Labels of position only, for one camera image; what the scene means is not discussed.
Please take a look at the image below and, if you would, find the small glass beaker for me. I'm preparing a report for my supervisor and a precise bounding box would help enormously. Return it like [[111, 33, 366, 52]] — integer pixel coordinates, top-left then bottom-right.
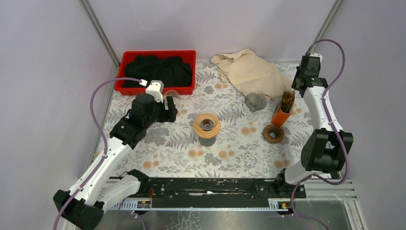
[[163, 90, 181, 109]]

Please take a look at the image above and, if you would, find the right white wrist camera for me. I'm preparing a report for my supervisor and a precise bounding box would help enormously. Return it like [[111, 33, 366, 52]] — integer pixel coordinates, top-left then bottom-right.
[[305, 52, 323, 62]]

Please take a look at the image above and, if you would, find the black cloth in bin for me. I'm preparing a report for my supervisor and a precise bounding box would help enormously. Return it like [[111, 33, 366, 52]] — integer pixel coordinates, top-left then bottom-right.
[[124, 55, 194, 88]]

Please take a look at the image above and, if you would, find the dark wooden ring holder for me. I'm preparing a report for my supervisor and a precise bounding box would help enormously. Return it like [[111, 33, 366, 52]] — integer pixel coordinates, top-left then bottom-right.
[[262, 124, 284, 144]]

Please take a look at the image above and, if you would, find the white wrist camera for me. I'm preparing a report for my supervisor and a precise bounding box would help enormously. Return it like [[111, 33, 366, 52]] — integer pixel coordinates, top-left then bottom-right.
[[139, 80, 164, 103], [305, 52, 323, 62]]

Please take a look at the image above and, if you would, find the beige cloth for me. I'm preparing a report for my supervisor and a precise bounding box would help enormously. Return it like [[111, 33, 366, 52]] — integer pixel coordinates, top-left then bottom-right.
[[210, 48, 292, 101]]

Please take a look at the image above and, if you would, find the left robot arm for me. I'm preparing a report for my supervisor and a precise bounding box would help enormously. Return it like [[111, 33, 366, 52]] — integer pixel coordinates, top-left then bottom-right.
[[53, 93, 178, 230]]

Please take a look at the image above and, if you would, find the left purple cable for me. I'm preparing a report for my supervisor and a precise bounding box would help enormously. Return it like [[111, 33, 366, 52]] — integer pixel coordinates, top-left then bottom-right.
[[52, 77, 142, 230]]

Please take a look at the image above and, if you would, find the floral patterned table mat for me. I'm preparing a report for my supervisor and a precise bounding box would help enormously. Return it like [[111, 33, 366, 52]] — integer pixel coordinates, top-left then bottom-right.
[[112, 63, 313, 178]]

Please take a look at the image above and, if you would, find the glass coffee carafe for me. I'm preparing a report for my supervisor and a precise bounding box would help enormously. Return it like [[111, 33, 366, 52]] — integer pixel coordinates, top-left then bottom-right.
[[198, 136, 216, 147]]

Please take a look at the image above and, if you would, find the grey ribbed glass dripper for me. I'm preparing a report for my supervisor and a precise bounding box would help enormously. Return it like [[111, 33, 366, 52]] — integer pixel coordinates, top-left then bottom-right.
[[245, 92, 267, 112]]

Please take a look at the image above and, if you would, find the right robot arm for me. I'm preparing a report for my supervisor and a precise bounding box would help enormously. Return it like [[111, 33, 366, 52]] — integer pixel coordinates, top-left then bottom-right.
[[274, 53, 353, 197]]

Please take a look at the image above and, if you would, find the clear glass dripper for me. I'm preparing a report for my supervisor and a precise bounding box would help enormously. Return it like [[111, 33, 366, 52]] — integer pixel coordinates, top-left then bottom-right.
[[195, 112, 219, 131]]

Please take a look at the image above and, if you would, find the red plastic bin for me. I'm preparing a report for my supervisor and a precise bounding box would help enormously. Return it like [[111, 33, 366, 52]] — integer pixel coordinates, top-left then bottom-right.
[[114, 50, 196, 96]]

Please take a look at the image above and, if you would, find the purple cable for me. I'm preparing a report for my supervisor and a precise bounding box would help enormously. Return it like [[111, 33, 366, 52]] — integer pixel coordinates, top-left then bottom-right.
[[52, 77, 142, 230], [290, 39, 350, 230]]

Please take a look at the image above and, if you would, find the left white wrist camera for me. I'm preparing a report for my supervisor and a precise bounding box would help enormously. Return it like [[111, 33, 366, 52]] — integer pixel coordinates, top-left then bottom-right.
[[139, 80, 164, 103]]

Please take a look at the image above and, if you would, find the light wooden ring holder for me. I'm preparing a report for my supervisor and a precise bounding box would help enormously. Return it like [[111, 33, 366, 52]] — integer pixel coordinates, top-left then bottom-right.
[[193, 114, 221, 138]]

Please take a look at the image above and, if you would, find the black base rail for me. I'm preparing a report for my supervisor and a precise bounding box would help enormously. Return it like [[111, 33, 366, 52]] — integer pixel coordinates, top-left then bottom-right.
[[130, 177, 306, 208]]

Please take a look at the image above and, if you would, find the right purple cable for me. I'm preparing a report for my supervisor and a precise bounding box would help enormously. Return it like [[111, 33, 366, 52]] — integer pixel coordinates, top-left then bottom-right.
[[290, 39, 350, 230]]

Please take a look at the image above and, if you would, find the orange coffee filter box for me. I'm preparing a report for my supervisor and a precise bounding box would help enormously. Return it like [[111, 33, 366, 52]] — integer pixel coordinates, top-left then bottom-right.
[[271, 90, 295, 127]]

